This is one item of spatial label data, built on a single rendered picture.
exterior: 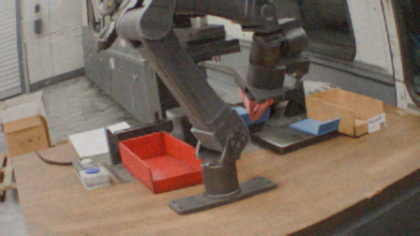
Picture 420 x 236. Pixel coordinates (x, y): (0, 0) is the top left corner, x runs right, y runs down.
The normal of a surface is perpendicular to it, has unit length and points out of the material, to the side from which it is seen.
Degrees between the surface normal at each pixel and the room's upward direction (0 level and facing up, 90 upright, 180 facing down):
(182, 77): 91
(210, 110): 82
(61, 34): 90
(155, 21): 90
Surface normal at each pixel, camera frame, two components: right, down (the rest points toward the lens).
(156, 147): 0.39, 0.15
